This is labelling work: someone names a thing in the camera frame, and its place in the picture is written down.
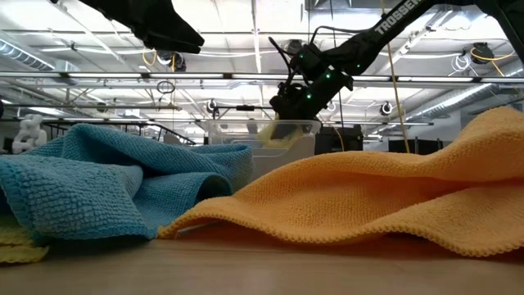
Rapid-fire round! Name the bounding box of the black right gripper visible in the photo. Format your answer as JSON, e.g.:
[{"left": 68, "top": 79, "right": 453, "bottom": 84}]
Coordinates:
[{"left": 269, "top": 75, "right": 354, "bottom": 140}]

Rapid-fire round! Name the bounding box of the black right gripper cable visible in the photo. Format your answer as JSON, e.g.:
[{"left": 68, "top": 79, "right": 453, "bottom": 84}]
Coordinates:
[{"left": 268, "top": 25, "right": 320, "bottom": 99}]

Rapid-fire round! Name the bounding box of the white robot figure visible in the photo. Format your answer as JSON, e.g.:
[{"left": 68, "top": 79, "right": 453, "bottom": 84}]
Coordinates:
[{"left": 11, "top": 113, "right": 48, "bottom": 155}]

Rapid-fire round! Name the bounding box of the clear plastic bin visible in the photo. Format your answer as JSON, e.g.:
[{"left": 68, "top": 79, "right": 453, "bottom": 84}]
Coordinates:
[{"left": 203, "top": 117, "right": 324, "bottom": 157}]

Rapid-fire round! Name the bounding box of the pale grey plastic bin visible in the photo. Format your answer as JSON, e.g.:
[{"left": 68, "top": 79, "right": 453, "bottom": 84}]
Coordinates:
[{"left": 250, "top": 134, "right": 317, "bottom": 181}]

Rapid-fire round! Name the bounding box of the yellow hanging cable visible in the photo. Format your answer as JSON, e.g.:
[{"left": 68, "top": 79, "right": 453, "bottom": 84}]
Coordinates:
[{"left": 380, "top": 0, "right": 412, "bottom": 155}]

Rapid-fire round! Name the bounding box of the silver ventilation duct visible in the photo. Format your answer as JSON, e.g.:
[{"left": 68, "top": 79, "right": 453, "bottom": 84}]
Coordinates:
[{"left": 403, "top": 65, "right": 524, "bottom": 124}]

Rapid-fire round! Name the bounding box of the black overhead camera bar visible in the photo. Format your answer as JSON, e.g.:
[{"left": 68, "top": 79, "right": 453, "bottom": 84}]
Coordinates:
[{"left": 212, "top": 105, "right": 273, "bottom": 120}]

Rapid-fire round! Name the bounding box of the yellow microfiber towel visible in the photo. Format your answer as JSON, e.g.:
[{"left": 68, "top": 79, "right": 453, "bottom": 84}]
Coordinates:
[
  {"left": 257, "top": 118, "right": 306, "bottom": 149},
  {"left": 0, "top": 215, "right": 51, "bottom": 266}
]

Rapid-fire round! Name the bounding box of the orange microfiber towel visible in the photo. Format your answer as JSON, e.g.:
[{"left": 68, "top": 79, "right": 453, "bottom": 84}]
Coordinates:
[{"left": 157, "top": 105, "right": 524, "bottom": 259}]

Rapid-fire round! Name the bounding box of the black keyboard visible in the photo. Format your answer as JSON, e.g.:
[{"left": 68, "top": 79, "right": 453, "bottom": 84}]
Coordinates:
[{"left": 317, "top": 125, "right": 364, "bottom": 156}]

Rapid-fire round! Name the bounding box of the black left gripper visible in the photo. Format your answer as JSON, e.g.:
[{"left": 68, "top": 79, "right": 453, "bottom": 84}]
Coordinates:
[{"left": 79, "top": 0, "right": 205, "bottom": 54}]

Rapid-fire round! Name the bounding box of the blue microfiber towel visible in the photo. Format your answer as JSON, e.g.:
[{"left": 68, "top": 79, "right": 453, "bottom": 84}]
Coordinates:
[{"left": 0, "top": 122, "right": 255, "bottom": 243}]

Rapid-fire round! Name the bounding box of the black ceiling cable reel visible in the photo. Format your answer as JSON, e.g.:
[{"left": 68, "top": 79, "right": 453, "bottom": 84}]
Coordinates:
[
  {"left": 286, "top": 39, "right": 306, "bottom": 57},
  {"left": 156, "top": 48, "right": 187, "bottom": 74},
  {"left": 470, "top": 42, "right": 497, "bottom": 66}
]

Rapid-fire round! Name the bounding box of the black wire basket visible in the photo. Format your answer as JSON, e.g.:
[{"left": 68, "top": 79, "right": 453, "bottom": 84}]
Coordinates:
[{"left": 42, "top": 120, "right": 198, "bottom": 147}]

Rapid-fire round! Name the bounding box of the black monitor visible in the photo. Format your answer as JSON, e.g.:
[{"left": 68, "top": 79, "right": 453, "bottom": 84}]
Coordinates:
[{"left": 387, "top": 138, "right": 444, "bottom": 156}]

